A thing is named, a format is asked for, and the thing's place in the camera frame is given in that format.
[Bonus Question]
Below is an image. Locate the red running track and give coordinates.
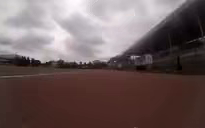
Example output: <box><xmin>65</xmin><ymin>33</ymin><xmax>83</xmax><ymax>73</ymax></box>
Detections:
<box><xmin>0</xmin><ymin>68</ymin><xmax>205</xmax><ymax>128</ymax></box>

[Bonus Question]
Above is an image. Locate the grandstand with roof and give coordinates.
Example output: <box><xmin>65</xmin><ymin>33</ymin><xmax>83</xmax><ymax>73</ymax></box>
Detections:
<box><xmin>108</xmin><ymin>0</ymin><xmax>205</xmax><ymax>76</ymax></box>

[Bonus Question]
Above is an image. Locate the white kerb line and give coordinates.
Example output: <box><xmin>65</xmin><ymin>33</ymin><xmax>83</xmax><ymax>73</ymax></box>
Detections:
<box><xmin>0</xmin><ymin>70</ymin><xmax>78</xmax><ymax>80</ymax></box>

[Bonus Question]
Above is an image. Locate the white box trailer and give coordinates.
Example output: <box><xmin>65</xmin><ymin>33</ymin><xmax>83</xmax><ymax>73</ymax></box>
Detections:
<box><xmin>134</xmin><ymin>54</ymin><xmax>154</xmax><ymax>70</ymax></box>

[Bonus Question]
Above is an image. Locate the grass field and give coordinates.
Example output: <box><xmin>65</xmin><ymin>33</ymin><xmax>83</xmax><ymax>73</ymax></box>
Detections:
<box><xmin>0</xmin><ymin>64</ymin><xmax>88</xmax><ymax>78</ymax></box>

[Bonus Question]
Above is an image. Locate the low long building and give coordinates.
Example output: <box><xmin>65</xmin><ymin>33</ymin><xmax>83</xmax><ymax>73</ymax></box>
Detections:
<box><xmin>0</xmin><ymin>53</ymin><xmax>21</xmax><ymax>66</ymax></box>

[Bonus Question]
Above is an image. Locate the row of trees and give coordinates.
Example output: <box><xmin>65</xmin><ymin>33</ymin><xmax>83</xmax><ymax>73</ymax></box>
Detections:
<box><xmin>13</xmin><ymin>55</ymin><xmax>109</xmax><ymax>70</ymax></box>

